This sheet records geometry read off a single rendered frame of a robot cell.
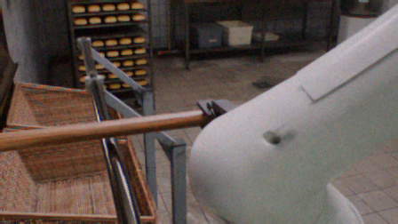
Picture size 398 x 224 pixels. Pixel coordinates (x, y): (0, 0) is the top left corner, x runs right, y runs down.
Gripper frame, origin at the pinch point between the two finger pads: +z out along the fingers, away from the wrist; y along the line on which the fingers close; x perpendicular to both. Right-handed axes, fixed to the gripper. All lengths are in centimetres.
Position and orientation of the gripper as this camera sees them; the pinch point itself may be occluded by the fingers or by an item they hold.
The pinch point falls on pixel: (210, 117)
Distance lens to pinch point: 74.1
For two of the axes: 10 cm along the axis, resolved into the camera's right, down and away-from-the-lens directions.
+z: -3.0, -3.7, 8.8
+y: 0.0, 9.2, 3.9
